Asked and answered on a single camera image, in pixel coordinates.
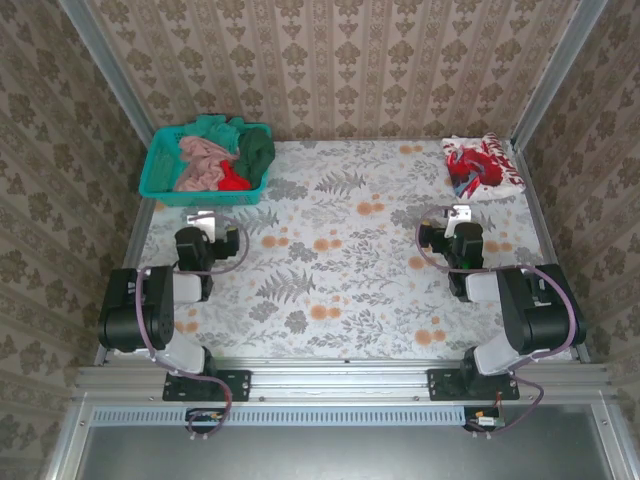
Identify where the folded white red print t-shirt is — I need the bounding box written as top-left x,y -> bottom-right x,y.
440,132 -> 527,202

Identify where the pink t-shirt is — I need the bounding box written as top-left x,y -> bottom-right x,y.
173,135 -> 241,192

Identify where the teal plastic laundry basket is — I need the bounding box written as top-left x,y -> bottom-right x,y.
138,123 -> 274,207

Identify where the dark green t-shirt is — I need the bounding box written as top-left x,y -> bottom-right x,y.
234,127 -> 276,189

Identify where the floral table cloth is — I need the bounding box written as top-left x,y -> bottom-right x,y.
117,139 -> 574,361

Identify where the small circuit board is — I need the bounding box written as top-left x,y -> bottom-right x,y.
185,407 -> 227,437
463,407 -> 504,434

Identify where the grey metal panel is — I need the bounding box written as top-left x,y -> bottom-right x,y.
74,424 -> 616,480

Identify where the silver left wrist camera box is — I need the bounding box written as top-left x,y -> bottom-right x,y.
186,211 -> 217,237

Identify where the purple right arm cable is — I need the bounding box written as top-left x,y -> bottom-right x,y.
416,205 -> 587,441

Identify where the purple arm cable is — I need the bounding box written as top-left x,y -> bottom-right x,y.
416,205 -> 587,441
135,214 -> 250,442

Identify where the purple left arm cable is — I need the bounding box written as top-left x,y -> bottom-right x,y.
135,214 -> 250,442

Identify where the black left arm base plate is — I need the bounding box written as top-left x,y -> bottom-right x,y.
162,368 -> 251,403

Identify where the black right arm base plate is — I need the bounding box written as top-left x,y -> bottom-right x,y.
426,368 -> 521,403

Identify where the aluminium mounting rail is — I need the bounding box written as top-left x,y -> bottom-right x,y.
74,357 -> 614,406

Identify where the aluminium corner post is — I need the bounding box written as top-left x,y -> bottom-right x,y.
509,0 -> 611,151
57,0 -> 156,146

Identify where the slotted grey cable duct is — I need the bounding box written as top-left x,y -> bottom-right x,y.
91,405 -> 466,427

